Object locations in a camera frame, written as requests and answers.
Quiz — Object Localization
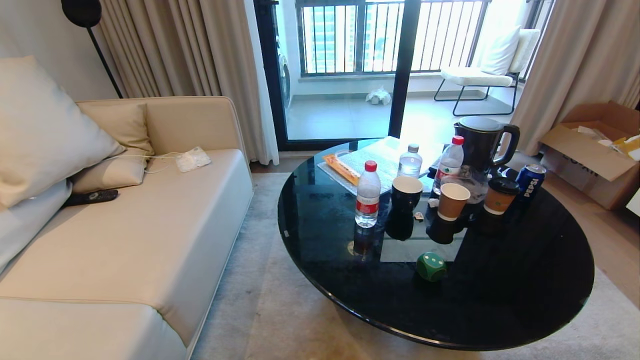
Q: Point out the green dice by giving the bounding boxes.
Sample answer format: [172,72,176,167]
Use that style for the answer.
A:
[416,252,448,283]

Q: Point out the cardboard box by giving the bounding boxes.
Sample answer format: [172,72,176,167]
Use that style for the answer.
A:
[539,101,640,211]

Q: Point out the orange packet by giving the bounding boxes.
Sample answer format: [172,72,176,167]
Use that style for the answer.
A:
[323,154,361,187]

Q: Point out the red cap water bottle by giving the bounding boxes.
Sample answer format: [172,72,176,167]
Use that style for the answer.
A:
[355,160,382,229]
[432,135,465,196]

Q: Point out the black mug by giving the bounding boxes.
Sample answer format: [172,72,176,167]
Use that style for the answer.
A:
[391,176,424,213]

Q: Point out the grey cap water bottle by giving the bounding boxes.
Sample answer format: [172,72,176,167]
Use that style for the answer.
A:
[397,143,423,179]

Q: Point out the crumpled white bag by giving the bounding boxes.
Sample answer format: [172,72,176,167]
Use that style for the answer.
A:
[365,87,392,106]

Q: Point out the grey rug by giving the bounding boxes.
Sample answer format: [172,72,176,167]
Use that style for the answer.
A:
[189,172,640,360]

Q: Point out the brown paper cup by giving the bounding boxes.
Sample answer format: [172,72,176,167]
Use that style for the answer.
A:
[437,183,471,222]

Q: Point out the black balcony railing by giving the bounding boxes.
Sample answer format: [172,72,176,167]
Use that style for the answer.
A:
[296,0,491,77]

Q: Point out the black electric kettle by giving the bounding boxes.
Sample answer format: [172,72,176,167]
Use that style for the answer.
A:
[453,116,521,181]

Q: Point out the beige curtain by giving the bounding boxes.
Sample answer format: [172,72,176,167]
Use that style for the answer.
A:
[95,0,280,166]
[510,0,640,157]

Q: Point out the brown cup with black lid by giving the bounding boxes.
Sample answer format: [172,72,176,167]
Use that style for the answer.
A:
[483,177,521,216]

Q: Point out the white lounge chair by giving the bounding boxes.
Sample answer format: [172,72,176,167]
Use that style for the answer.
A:
[433,28,542,117]

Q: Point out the beige cushion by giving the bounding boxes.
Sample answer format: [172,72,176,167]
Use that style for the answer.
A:
[69,102,156,195]

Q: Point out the beige sofa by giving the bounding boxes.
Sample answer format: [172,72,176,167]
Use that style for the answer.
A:
[0,96,255,360]

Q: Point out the blue soda can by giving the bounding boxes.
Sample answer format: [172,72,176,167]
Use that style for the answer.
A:
[515,164,547,203]

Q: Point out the white pillow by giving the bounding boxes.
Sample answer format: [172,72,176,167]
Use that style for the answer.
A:
[480,26,522,76]

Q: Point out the round black glass table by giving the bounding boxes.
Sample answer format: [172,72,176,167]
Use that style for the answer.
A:
[277,138,596,352]

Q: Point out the black remote control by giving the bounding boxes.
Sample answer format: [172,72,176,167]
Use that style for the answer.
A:
[63,189,119,207]

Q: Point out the black floor lamp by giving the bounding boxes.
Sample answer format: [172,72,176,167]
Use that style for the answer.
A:
[61,0,124,99]

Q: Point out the large cream cushion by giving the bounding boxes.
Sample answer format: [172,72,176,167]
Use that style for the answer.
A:
[0,55,126,209]

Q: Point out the light blue cushion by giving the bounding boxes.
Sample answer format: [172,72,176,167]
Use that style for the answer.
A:
[0,179,73,273]

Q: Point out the white charger with cable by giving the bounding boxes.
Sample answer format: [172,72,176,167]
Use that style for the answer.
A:
[103,146,212,174]

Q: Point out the black sliding door frame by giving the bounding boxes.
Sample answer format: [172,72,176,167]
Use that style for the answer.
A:
[253,0,423,152]

